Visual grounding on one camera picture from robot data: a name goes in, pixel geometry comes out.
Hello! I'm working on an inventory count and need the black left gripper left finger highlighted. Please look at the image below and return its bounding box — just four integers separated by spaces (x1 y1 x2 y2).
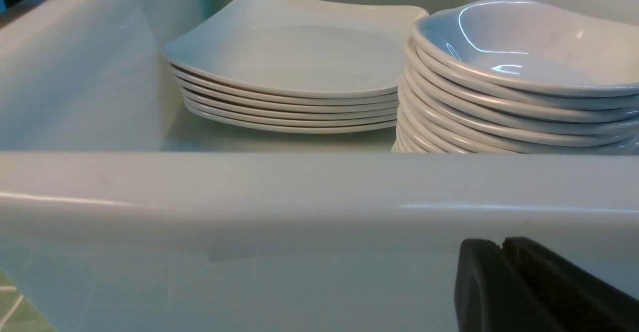
454 239 564 332

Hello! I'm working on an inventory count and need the stack of white square plates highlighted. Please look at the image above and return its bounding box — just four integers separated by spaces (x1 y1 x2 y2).
163 0 428 134

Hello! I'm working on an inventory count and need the green checkered tablecloth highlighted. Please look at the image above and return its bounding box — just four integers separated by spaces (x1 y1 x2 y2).
0 273 55 332

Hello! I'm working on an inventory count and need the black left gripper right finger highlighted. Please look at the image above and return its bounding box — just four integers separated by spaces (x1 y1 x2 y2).
502 237 639 332

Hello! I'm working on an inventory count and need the stack of white bowls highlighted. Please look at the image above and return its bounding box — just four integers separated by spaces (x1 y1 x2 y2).
393 0 638 155

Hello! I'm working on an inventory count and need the large white plastic tub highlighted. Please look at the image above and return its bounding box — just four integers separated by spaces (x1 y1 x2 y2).
1 0 638 332

